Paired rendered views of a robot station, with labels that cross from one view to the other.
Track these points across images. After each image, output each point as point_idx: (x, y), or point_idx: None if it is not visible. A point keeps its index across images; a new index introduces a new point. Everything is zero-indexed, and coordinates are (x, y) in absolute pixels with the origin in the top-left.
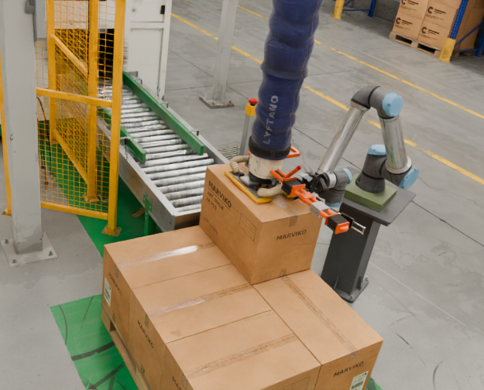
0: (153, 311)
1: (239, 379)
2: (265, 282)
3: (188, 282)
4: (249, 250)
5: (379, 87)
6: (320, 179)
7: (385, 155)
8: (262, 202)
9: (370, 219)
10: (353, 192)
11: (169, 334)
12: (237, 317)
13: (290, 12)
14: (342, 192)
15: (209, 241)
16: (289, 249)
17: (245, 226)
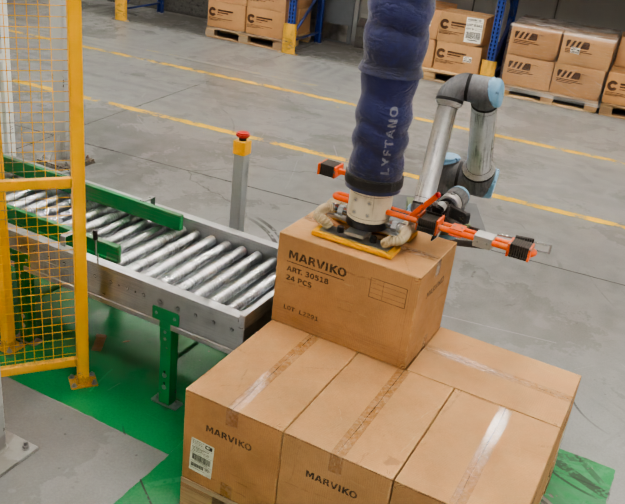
0: (338, 447)
1: (509, 482)
2: (414, 360)
3: (336, 394)
4: (396, 323)
5: (473, 75)
6: (450, 205)
7: (455, 162)
8: (394, 255)
9: (462, 246)
10: None
11: (386, 466)
12: (431, 413)
13: None
14: None
15: (306, 336)
16: (431, 307)
17: (382, 293)
